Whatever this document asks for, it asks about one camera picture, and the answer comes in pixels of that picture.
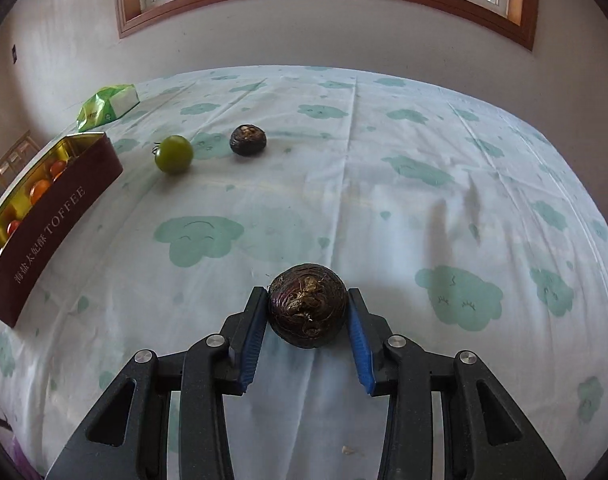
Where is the green tissue pack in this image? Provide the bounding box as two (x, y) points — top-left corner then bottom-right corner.
(76, 84), (140, 132)

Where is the light wooden chair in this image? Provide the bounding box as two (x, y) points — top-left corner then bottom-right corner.
(0, 130), (40, 190)

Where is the cloud-print white tablecloth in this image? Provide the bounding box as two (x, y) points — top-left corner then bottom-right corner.
(0, 67), (608, 479)

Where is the orange mandarin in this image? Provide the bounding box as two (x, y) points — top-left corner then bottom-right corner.
(30, 179), (52, 205)

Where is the maroon gold toffee tin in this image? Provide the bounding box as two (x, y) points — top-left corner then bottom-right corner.
(0, 132), (123, 327)

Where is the far green tomato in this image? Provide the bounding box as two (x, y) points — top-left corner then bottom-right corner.
(152, 136), (193, 176)

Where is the small red tomato in tin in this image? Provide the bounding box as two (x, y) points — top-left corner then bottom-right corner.
(49, 159), (68, 180)

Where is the dark water chestnut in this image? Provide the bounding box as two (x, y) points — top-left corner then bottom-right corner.
(229, 125), (267, 156)
(267, 263), (348, 349)

